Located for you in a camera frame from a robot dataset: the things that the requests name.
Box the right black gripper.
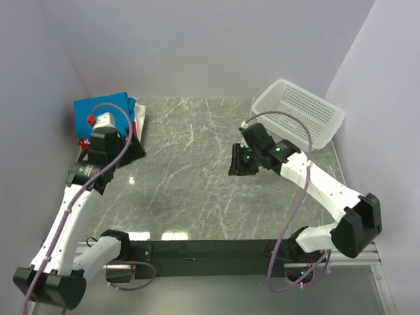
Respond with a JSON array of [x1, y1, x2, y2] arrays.
[[228, 143, 261, 176]]

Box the blue t shirt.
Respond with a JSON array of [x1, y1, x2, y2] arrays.
[[73, 92, 136, 139]]

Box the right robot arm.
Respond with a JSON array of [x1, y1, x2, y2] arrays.
[[228, 123, 382, 262]]

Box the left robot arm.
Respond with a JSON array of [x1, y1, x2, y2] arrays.
[[12, 127, 146, 314]]

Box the white plastic basket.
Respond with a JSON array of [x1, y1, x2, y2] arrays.
[[251, 79, 345, 151]]

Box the folded red Coca-Cola shirt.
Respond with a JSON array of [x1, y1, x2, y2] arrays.
[[73, 92, 146, 150]]

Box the black base bar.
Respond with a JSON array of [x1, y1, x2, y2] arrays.
[[129, 240, 276, 277]]

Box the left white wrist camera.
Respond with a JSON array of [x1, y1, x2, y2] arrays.
[[87, 112, 116, 131]]

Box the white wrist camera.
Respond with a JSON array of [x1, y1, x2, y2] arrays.
[[240, 121, 249, 148], [87, 112, 116, 131]]

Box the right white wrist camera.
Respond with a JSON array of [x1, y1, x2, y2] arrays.
[[240, 121, 249, 148]]

